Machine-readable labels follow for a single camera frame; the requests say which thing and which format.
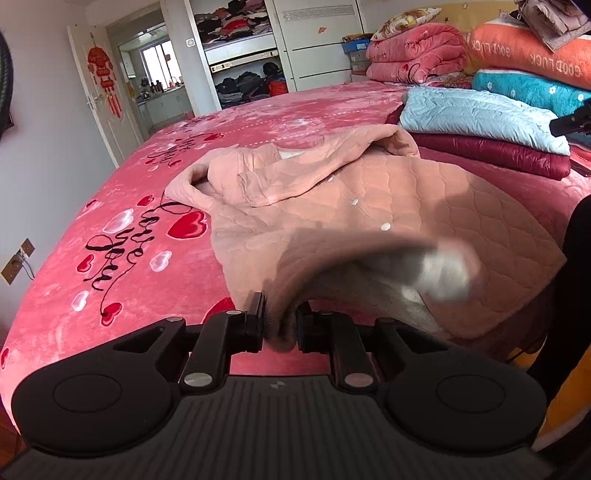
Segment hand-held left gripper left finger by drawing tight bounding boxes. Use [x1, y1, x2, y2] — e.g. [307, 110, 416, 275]
[111, 292, 269, 391]

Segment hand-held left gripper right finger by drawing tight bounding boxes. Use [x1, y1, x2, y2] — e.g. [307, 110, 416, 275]
[296, 302, 445, 391]

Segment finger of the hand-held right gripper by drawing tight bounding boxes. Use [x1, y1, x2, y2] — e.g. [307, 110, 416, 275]
[549, 99, 591, 137]

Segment pink quilted garment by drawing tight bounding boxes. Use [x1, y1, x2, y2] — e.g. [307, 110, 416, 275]
[164, 124, 568, 354]

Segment grey-brown clothes heap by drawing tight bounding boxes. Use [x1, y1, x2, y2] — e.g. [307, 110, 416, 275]
[514, 0, 591, 51]

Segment pile of dark clothes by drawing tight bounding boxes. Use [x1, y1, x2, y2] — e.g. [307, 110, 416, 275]
[215, 62, 290, 110]

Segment pile of colourful folded clothes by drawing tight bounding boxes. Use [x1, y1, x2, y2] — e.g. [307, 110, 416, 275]
[194, 0, 274, 46]

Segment teal floral blanket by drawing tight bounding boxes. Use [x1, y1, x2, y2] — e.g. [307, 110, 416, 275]
[472, 69, 591, 121]

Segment orange lettered blanket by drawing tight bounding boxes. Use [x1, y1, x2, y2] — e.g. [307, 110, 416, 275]
[468, 21, 591, 91]

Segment maroon quilted jacket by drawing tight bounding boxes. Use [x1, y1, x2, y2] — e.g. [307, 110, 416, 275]
[385, 111, 573, 181]

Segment light blue quilted jacket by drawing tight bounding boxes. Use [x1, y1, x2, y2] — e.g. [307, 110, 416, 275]
[398, 87, 571, 156]

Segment floral patterned bedding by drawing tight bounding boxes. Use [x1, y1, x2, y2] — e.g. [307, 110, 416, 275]
[425, 75, 474, 91]

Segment yellow padded headboard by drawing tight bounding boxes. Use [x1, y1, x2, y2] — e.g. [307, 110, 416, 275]
[434, 2, 523, 75]

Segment person's black clothing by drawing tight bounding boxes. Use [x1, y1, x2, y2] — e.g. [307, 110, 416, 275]
[526, 194, 591, 416]

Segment folded pink fleece blanket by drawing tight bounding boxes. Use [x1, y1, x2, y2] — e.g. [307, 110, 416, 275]
[366, 23, 470, 86]

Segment floral pillow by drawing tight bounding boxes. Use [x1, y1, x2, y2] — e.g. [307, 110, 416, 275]
[372, 10, 447, 42]

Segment red heart printed blanket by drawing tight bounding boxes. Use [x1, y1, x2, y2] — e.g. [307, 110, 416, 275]
[0, 82, 591, 416]

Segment white kitchen cabinets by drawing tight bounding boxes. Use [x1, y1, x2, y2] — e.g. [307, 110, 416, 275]
[136, 85, 194, 133]

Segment white door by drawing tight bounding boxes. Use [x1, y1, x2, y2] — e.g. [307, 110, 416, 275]
[67, 23, 147, 169]

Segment white wardrobe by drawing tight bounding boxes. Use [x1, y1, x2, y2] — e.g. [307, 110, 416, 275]
[185, 0, 376, 112]

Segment kitchen window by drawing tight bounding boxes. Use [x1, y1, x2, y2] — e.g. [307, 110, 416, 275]
[141, 44, 179, 86]

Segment red knot door decoration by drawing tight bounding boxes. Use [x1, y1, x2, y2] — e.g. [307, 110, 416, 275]
[87, 44, 123, 119]

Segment brass wall socket plate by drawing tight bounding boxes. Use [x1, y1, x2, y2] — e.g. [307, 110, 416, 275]
[0, 237, 36, 284]

